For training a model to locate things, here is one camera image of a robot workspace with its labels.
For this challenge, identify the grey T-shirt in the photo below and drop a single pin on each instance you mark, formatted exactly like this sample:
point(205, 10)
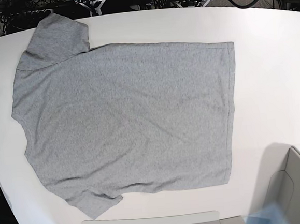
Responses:
point(105, 121)

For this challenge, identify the grey bin right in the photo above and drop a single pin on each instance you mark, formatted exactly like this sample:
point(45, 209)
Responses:
point(284, 188)

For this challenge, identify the blue cloth in bin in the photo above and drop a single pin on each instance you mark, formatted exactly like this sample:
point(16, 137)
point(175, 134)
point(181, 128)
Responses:
point(271, 214)

